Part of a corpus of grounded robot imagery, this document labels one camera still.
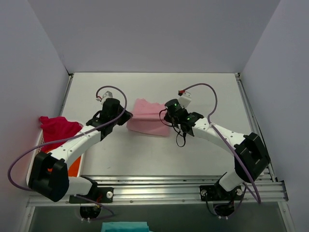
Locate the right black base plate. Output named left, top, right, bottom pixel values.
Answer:
left=199, top=171, right=243, bottom=202

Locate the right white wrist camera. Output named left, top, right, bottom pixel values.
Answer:
left=178, top=90, right=192, bottom=108

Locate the orange t-shirt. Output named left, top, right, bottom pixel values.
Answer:
left=47, top=149, right=82, bottom=178

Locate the magenta t-shirt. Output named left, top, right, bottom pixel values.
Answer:
left=39, top=116, right=83, bottom=143

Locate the aluminium extrusion rail frame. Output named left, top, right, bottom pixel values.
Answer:
left=26, top=73, right=290, bottom=232

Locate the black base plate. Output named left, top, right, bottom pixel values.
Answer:
left=199, top=171, right=243, bottom=202
left=69, top=185, right=114, bottom=204

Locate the pink t-shirt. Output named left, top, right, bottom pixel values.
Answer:
left=126, top=99, right=170, bottom=137

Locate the teal folded cloth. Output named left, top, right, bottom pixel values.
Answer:
left=101, top=222, right=150, bottom=232

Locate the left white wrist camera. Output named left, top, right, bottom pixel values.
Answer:
left=96, top=91, right=113, bottom=104

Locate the white perforated plastic basket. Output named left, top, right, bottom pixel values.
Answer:
left=26, top=121, right=87, bottom=189

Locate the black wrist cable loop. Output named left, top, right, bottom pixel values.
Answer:
left=159, top=109, right=188, bottom=147

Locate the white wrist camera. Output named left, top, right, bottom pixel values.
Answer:
left=178, top=90, right=192, bottom=108
left=96, top=91, right=113, bottom=104

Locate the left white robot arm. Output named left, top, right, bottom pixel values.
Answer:
left=27, top=98, right=133, bottom=203

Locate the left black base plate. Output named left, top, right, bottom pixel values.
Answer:
left=69, top=185, right=114, bottom=204

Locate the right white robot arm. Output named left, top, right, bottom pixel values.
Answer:
left=164, top=99, right=270, bottom=200

